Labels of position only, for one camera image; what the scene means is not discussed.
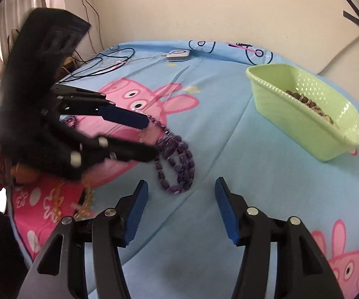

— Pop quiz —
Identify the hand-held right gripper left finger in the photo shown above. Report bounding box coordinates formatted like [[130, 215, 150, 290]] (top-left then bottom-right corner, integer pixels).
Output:
[[17, 180, 149, 299]]

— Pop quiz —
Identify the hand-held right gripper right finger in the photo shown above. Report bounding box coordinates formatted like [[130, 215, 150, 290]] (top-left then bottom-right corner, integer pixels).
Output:
[[215, 177, 344, 299]]

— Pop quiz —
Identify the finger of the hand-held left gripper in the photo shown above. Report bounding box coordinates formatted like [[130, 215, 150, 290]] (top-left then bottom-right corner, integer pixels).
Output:
[[52, 83, 149, 130], [56, 121, 160, 182]]

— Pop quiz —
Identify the purple bead necklace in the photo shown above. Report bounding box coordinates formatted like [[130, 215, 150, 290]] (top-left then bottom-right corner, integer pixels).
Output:
[[136, 114, 196, 195]]

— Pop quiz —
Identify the green plastic basket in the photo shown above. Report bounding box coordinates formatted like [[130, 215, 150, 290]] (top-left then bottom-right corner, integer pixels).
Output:
[[246, 63, 359, 162]]

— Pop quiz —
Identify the brown bead bracelet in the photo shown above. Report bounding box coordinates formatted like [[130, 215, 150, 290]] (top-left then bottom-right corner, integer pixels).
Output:
[[285, 89, 335, 124]]

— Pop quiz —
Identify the gold amber jewelry pile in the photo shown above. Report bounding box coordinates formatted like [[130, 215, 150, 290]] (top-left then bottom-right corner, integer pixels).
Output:
[[52, 177, 96, 222]]

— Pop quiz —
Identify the blue cartoon printed bedsheet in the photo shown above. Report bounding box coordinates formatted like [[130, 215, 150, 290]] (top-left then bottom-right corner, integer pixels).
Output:
[[6, 39, 359, 299]]

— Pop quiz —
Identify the small white device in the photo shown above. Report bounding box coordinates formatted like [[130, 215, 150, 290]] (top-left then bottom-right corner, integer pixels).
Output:
[[166, 49, 190, 62]]

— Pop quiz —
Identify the patterned curtain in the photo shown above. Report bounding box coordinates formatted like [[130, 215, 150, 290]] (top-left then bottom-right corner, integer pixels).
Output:
[[0, 0, 66, 91]]

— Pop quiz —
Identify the black cable on bedsheet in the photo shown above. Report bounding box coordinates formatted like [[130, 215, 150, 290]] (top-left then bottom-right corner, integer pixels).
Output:
[[62, 47, 136, 79]]

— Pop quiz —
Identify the black wall cable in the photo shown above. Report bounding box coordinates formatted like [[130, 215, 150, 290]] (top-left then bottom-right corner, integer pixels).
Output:
[[72, 0, 107, 55]]

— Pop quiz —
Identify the beige wall cable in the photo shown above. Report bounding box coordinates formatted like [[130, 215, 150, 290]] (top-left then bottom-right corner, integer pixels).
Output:
[[317, 34, 359, 76]]

